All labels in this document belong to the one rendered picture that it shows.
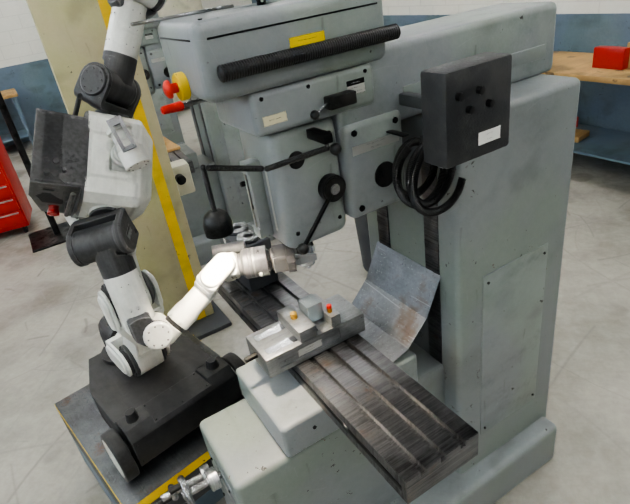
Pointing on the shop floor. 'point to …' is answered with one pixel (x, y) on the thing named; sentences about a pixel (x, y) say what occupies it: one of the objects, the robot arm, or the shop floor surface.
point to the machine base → (496, 469)
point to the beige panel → (66, 59)
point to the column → (495, 262)
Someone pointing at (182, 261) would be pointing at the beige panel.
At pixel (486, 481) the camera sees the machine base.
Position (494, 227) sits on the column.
